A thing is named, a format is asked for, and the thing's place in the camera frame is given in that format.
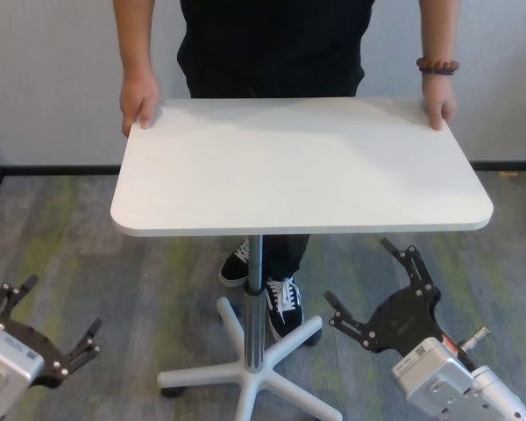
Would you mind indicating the white mobile pedestal table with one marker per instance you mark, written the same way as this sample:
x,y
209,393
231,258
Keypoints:
x,y
298,166

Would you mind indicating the person's left hand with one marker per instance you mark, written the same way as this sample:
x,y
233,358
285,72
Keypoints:
x,y
438,96

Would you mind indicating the person's left forearm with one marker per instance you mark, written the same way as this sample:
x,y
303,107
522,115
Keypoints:
x,y
436,28

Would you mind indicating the person's right hand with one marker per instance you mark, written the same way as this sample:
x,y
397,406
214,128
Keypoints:
x,y
138,96

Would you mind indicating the black white-laced sneaker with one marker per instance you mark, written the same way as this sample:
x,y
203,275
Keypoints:
x,y
285,307
236,267

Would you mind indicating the black baseboard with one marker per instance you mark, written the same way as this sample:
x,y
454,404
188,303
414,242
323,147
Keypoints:
x,y
61,169

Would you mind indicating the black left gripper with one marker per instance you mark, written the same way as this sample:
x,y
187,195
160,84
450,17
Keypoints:
x,y
48,355

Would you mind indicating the person's right forearm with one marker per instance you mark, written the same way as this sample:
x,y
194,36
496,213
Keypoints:
x,y
136,39

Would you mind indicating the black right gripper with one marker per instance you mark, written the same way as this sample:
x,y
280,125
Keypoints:
x,y
403,318

